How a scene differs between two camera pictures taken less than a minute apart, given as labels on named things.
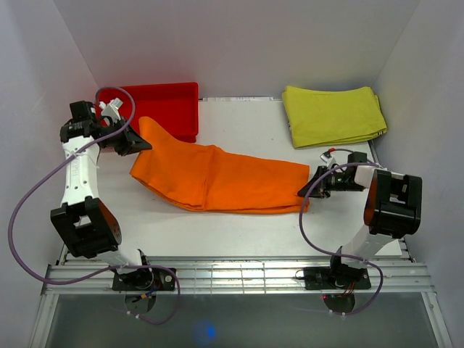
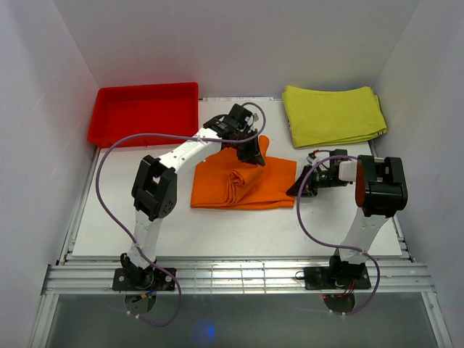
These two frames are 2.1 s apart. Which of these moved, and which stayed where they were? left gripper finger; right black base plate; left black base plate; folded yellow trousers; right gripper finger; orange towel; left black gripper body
Moved: right gripper finger; left gripper finger; orange towel; left black gripper body
Stayed: left black base plate; right black base plate; folded yellow trousers
